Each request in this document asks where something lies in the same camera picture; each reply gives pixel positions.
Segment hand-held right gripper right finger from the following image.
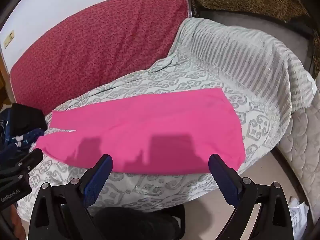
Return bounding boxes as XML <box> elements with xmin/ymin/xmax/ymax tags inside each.
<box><xmin>208</xmin><ymin>154</ymin><xmax>292</xmax><ymax>240</ymax></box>

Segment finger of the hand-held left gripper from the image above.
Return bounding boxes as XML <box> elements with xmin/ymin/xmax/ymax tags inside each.
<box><xmin>0</xmin><ymin>149</ymin><xmax>44</xmax><ymax>180</ymax></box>

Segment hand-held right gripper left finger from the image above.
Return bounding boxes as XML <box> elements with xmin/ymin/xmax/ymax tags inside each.
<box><xmin>29</xmin><ymin>154</ymin><xmax>114</xmax><ymax>240</ymax></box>

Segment pink pants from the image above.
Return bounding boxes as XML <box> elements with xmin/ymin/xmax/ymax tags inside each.
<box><xmin>36</xmin><ymin>87</ymin><xmax>246</xmax><ymax>174</ymax></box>

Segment pile of dark clothes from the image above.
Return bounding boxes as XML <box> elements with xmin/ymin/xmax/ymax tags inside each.
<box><xmin>0</xmin><ymin>110</ymin><xmax>46</xmax><ymax>158</ymax></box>

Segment black cloth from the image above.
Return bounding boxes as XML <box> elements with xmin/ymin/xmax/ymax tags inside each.
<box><xmin>10</xmin><ymin>102</ymin><xmax>48</xmax><ymax>133</ymax></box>

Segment quilted beige mattress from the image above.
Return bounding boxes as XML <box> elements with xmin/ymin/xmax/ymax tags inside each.
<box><xmin>277</xmin><ymin>87</ymin><xmax>320</xmax><ymax>198</ymax></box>

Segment white grey patterned bedspread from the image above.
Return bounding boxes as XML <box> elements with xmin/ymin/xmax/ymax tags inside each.
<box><xmin>17</xmin><ymin>17</ymin><xmax>317</xmax><ymax>221</ymax></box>

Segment white wall switch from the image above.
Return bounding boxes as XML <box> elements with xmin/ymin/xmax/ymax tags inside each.
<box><xmin>2</xmin><ymin>29</ymin><xmax>15</xmax><ymax>48</ymax></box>

